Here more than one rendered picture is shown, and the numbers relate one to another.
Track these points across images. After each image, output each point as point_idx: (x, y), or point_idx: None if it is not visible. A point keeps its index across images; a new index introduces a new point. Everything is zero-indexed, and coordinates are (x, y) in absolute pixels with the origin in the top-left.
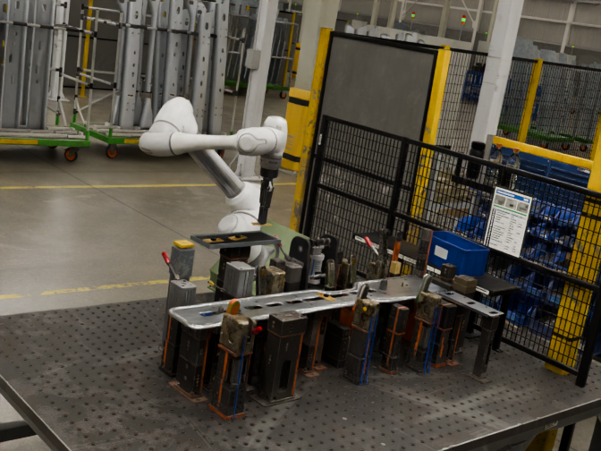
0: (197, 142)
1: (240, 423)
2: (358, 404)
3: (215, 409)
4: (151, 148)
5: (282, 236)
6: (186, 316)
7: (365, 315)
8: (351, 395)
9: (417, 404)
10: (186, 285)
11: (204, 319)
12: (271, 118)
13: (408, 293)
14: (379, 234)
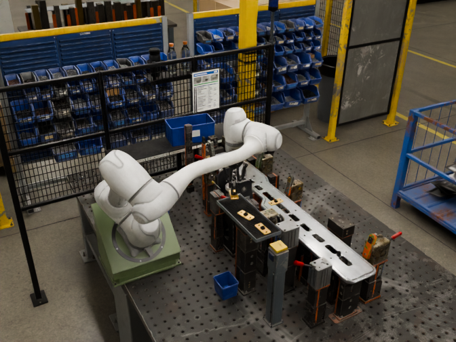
0: (196, 174)
1: (381, 290)
2: None
3: (371, 299)
4: (163, 213)
5: None
6: (358, 273)
7: (299, 191)
8: (316, 235)
9: (317, 211)
10: (326, 262)
11: (360, 264)
12: (241, 112)
13: (248, 166)
14: (210, 146)
